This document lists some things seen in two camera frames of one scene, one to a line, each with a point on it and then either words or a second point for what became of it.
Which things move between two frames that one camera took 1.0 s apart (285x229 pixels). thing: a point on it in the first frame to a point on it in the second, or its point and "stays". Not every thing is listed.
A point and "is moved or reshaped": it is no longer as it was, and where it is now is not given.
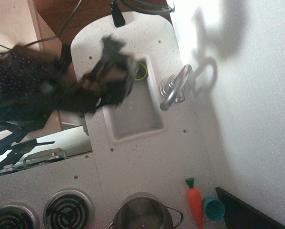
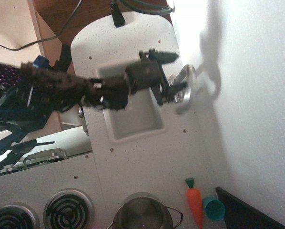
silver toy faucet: x=172 y=87 is moved or reshaped
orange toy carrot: x=195 y=203 stays
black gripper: x=110 y=83 to x=112 y=93
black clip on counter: x=118 y=18 stays
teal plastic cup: x=214 y=209 stays
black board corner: x=239 y=215 stays
